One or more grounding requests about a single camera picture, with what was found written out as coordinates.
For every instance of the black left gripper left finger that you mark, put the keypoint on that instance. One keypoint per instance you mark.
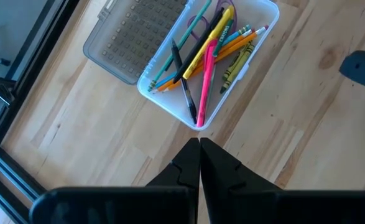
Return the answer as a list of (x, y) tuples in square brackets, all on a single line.
[(185, 171)]

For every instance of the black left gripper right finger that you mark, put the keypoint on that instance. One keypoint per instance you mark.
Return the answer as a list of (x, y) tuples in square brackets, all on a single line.
[(222, 174)]

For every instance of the black retractable pen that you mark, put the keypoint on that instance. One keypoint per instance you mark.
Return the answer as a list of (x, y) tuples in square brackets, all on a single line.
[(189, 99)]

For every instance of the pink highlighter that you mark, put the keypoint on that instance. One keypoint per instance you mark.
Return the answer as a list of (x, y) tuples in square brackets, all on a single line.
[(205, 90)]

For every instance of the dark green crayon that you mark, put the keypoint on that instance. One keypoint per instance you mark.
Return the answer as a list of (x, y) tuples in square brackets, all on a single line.
[(232, 77)]

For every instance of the yellow highlighter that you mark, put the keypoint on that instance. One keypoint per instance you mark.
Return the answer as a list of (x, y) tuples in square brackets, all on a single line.
[(200, 56)]

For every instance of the yellow green crayon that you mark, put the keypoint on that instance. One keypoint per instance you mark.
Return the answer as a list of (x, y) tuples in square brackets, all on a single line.
[(241, 57)]

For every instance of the orange pencil pink eraser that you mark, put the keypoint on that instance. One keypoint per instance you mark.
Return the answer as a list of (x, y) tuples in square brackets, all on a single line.
[(247, 40)]

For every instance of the plain black stick pen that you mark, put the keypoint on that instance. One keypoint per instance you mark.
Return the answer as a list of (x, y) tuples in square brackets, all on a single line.
[(201, 42)]

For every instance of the light orange pencil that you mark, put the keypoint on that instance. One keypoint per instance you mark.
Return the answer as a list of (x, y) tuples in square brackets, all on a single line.
[(236, 40)]

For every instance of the blue pencil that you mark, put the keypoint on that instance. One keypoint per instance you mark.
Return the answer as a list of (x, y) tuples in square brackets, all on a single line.
[(238, 33)]

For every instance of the teal pencil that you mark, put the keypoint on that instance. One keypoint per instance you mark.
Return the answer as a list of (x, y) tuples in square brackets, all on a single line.
[(186, 37)]

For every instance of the dark green printed marker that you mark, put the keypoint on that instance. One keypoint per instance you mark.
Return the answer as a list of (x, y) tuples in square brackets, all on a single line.
[(224, 37)]

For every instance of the purple scissors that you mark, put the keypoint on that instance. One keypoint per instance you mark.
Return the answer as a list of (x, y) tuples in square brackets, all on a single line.
[(190, 25)]

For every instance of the clear plastic supply box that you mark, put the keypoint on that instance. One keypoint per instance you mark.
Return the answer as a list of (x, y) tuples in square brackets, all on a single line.
[(166, 99)]

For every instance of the black table clamp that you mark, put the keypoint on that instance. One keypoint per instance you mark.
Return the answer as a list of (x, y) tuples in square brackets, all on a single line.
[(2, 88)]

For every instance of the black aluminium table frame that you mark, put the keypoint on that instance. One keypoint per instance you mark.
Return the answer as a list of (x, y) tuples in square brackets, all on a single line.
[(42, 34)]

